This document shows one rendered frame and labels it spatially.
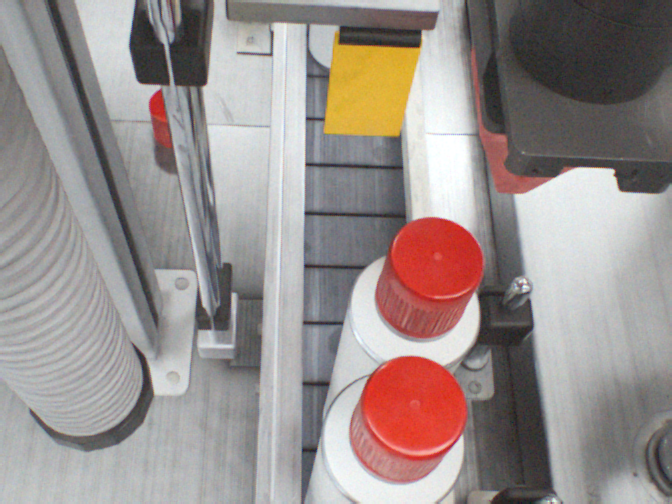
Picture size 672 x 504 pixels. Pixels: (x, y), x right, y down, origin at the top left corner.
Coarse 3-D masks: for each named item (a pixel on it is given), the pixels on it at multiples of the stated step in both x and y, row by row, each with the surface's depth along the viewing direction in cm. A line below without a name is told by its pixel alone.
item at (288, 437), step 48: (288, 48) 45; (288, 96) 44; (288, 144) 42; (288, 192) 41; (288, 240) 39; (288, 288) 38; (288, 336) 37; (288, 384) 36; (288, 432) 35; (288, 480) 34
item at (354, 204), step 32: (320, 96) 54; (320, 128) 53; (320, 160) 52; (352, 160) 52; (384, 160) 52; (320, 192) 51; (352, 192) 51; (384, 192) 51; (320, 224) 49; (352, 224) 50; (384, 224) 50; (320, 256) 48; (352, 256) 49; (320, 288) 47; (320, 320) 46; (320, 352) 45; (320, 384) 45; (320, 416) 44
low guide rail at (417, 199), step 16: (416, 80) 51; (416, 96) 51; (416, 112) 50; (416, 128) 49; (416, 144) 49; (416, 160) 48; (416, 176) 48; (416, 192) 47; (416, 208) 46; (448, 496) 39
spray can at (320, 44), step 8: (312, 32) 54; (320, 32) 53; (328, 32) 52; (312, 40) 54; (320, 40) 53; (328, 40) 53; (312, 48) 55; (320, 48) 54; (328, 48) 53; (312, 56) 55; (320, 56) 54; (328, 56) 54; (320, 64) 55; (328, 64) 55; (328, 72) 55
